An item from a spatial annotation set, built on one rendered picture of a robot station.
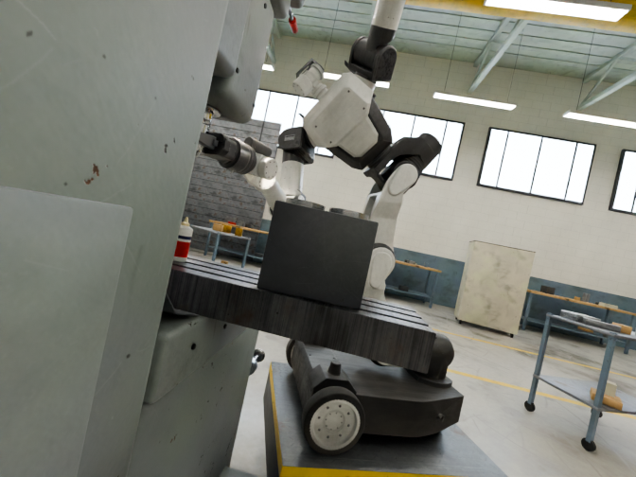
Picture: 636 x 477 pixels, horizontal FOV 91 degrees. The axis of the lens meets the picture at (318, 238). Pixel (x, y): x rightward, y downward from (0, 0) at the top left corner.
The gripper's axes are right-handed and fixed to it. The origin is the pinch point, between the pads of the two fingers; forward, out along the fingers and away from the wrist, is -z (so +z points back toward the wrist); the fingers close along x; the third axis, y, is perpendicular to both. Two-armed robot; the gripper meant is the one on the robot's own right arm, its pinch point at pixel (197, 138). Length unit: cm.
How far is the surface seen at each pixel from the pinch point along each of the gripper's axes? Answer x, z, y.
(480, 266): 65, 605, 16
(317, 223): 36.0, 4.2, 14.9
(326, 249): 38.5, 5.5, 19.7
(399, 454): 55, 59, 84
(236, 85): 11.5, -1.7, -11.9
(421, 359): 60, 11, 36
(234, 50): 16.3, -8.3, -15.4
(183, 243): 3.9, -1.1, 25.9
